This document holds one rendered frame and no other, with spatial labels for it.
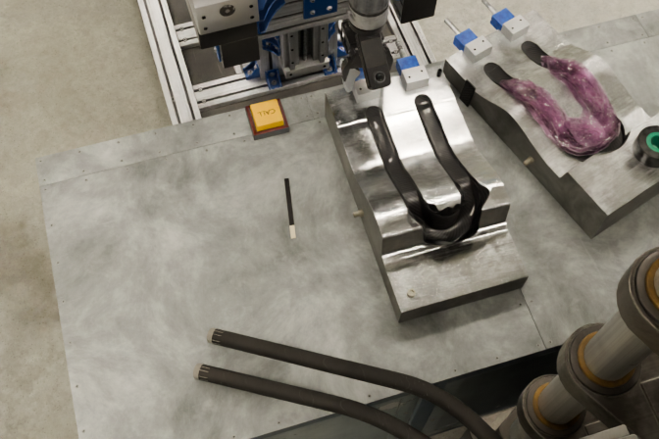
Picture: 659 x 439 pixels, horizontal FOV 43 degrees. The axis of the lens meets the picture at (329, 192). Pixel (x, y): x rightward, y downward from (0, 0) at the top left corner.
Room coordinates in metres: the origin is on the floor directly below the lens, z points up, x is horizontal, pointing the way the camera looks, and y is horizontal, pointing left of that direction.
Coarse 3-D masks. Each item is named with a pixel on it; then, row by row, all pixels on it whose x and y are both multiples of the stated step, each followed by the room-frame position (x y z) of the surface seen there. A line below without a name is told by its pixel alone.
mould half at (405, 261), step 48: (336, 96) 1.00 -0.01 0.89; (384, 96) 1.00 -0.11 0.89; (432, 96) 1.00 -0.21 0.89; (336, 144) 0.92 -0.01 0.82; (384, 192) 0.76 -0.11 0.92; (432, 192) 0.75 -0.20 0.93; (384, 240) 0.65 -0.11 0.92; (480, 240) 0.69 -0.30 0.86; (432, 288) 0.58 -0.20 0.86; (480, 288) 0.59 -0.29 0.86
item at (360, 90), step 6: (348, 54) 1.11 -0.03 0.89; (360, 72) 1.05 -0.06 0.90; (360, 78) 1.03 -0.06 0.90; (354, 84) 1.01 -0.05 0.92; (360, 84) 1.01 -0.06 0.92; (366, 84) 1.01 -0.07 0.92; (354, 90) 1.00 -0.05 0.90; (360, 90) 1.00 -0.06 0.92; (366, 90) 1.00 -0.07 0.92; (372, 90) 1.00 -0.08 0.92; (378, 90) 1.00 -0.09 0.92; (354, 96) 1.00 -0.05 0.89; (360, 96) 0.98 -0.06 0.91; (366, 96) 0.99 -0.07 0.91; (372, 96) 0.99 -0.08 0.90; (378, 96) 1.00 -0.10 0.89; (360, 102) 0.99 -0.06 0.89
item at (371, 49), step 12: (360, 36) 1.01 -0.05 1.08; (372, 36) 1.01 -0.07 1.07; (360, 48) 0.99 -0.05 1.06; (372, 48) 0.99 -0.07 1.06; (372, 60) 0.97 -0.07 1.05; (384, 60) 0.98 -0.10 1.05; (372, 72) 0.95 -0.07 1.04; (384, 72) 0.96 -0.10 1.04; (372, 84) 0.93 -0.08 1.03; (384, 84) 0.93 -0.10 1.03
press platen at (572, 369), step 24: (576, 336) 0.35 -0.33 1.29; (576, 360) 0.32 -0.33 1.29; (648, 360) 0.32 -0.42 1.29; (576, 384) 0.29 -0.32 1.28; (600, 384) 0.29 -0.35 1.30; (624, 384) 0.29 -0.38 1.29; (648, 384) 0.29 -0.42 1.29; (600, 408) 0.26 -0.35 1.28; (624, 408) 0.26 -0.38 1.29; (648, 408) 0.26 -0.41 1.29; (648, 432) 0.23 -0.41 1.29
